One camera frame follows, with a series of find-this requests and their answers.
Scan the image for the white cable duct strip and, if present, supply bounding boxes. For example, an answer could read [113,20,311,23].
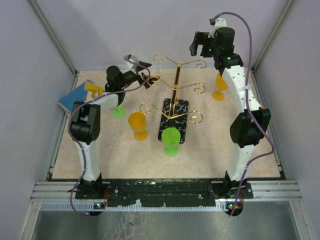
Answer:
[40,200,234,212]

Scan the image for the blue yellow box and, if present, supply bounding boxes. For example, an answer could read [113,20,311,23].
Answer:
[57,79,105,117]

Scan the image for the orange goblet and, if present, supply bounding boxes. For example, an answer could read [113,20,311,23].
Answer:
[211,73,228,102]
[128,112,148,141]

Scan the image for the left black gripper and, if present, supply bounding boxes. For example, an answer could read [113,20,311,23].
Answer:
[119,61,160,89]

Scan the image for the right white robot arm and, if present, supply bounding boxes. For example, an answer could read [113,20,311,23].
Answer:
[189,26,271,198]

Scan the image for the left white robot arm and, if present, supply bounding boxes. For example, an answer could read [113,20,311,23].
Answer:
[67,55,152,199]

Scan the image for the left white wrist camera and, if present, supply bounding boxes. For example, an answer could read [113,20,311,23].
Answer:
[124,54,140,72]

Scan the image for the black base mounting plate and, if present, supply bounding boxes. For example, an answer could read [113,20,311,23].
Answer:
[72,178,253,207]

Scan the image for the aluminium frame rail front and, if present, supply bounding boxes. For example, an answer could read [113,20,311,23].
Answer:
[31,180,302,202]

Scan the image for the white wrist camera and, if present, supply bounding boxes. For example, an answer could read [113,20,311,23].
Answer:
[208,17,227,38]
[124,54,140,72]

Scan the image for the gold wine glass rack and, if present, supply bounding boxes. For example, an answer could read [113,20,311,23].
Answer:
[139,54,207,144]

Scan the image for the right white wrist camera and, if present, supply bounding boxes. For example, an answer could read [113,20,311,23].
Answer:
[208,17,227,38]

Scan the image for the green goblet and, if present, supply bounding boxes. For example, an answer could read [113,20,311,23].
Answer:
[161,127,181,157]
[112,106,126,119]

